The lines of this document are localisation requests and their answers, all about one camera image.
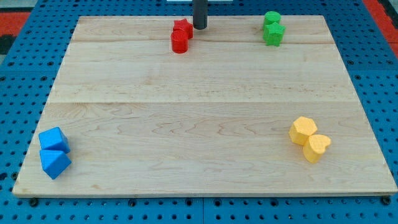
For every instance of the red star block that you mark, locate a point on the red star block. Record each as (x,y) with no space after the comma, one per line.
(185,26)

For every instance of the green star block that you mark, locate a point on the green star block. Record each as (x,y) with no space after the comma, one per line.
(273,34)

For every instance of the light wooden board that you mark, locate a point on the light wooden board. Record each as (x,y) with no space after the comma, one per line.
(143,121)

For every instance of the red cylinder block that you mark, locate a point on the red cylinder block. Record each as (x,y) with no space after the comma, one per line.
(179,41)

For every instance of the yellow hexagon block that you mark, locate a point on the yellow hexagon block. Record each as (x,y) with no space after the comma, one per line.
(301,129)

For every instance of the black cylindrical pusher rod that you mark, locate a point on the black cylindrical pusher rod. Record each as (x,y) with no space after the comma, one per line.
(200,14)

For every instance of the green cylinder block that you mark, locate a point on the green cylinder block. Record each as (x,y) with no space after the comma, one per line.
(271,20)

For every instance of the yellow heart block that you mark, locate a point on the yellow heart block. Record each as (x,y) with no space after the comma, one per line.
(315,147)

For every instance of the blue cube block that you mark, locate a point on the blue cube block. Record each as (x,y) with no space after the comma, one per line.
(54,140)

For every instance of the blue triangle block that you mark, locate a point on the blue triangle block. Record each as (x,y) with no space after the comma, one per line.
(54,162)

